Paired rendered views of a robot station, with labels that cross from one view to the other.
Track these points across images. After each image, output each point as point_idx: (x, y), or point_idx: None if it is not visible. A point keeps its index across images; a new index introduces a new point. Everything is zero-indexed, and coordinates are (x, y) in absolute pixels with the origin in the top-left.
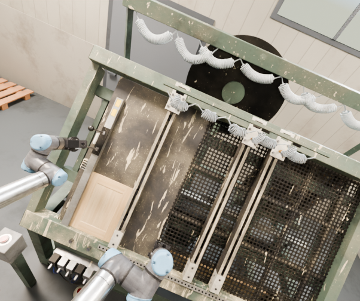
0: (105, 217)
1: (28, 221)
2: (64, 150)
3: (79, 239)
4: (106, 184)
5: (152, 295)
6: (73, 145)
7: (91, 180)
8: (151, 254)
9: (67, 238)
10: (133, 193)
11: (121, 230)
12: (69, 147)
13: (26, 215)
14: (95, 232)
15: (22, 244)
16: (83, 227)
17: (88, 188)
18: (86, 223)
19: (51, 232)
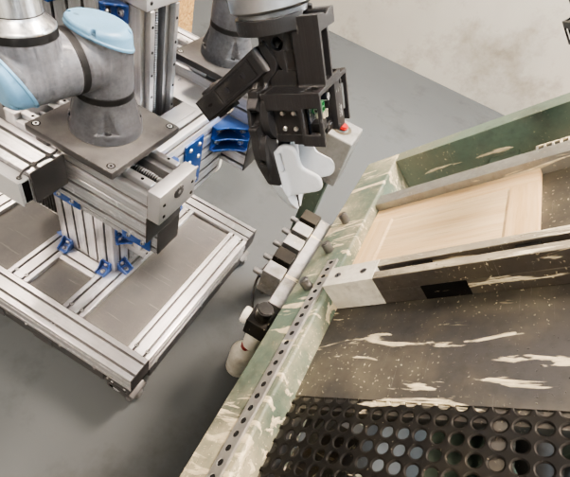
0: (412, 247)
1: (376, 167)
2: (566, 114)
3: (347, 229)
4: (517, 202)
5: None
6: None
7: (509, 178)
8: None
9: (348, 215)
10: (522, 238)
11: (380, 272)
12: None
13: (387, 159)
14: (368, 250)
15: (334, 166)
16: (377, 229)
17: (484, 186)
18: (388, 228)
19: (360, 193)
